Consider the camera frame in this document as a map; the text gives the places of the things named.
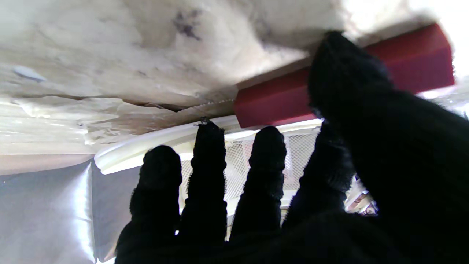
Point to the cream fabric cosmetics bag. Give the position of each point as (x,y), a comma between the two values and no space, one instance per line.
(128,154)

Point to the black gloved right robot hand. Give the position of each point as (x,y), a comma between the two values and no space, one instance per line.
(403,165)

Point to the white plastic scrap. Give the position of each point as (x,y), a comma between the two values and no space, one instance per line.
(29,73)

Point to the red rectangular cosmetics box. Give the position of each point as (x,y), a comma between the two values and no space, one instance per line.
(274,99)

